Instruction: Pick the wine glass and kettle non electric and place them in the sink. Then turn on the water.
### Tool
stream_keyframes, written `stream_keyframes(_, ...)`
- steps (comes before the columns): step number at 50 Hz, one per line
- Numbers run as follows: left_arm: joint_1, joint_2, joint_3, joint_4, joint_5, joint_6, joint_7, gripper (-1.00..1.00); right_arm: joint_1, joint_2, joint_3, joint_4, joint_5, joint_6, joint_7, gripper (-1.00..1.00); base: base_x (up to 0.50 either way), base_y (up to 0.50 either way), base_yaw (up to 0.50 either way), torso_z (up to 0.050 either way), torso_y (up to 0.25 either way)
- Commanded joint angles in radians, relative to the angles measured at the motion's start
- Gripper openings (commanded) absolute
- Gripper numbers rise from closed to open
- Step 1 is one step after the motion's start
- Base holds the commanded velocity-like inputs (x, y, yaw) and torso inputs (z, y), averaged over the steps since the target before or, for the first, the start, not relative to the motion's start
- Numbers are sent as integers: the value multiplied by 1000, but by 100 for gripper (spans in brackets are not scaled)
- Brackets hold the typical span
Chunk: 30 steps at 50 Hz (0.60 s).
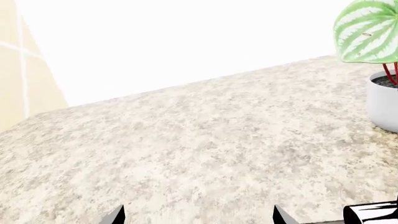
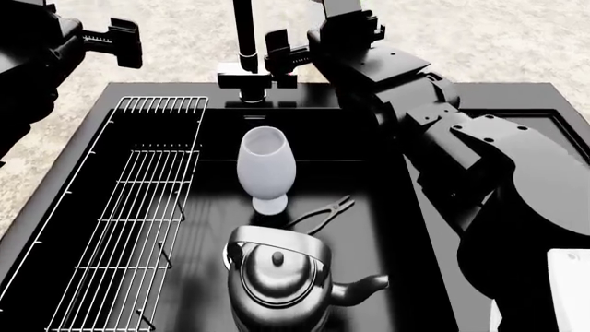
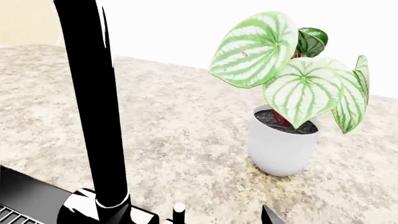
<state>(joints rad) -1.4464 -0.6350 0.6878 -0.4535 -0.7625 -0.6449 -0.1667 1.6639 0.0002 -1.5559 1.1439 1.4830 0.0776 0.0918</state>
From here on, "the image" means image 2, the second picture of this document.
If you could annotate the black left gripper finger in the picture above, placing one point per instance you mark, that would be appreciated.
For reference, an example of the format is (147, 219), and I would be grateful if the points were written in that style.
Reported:
(130, 52)
(125, 25)

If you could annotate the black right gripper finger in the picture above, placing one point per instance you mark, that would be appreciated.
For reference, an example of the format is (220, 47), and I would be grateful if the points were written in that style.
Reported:
(282, 72)
(279, 41)

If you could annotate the black sink faucet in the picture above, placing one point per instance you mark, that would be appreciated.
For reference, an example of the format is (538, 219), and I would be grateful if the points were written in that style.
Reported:
(246, 38)

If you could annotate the white wine glass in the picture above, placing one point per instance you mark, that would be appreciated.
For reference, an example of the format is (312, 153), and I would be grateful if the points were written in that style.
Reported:
(266, 166)

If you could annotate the black kitchen sink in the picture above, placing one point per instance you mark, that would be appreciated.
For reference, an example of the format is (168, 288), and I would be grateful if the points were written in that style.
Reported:
(378, 207)

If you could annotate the silver metal kettle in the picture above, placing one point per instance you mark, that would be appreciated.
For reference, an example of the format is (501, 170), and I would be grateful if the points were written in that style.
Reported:
(276, 287)

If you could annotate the black metal pliers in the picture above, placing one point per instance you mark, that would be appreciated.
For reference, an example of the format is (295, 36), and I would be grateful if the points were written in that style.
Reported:
(329, 210)

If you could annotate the white cutting board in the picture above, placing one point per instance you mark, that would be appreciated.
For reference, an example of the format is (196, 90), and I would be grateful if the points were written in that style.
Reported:
(571, 290)

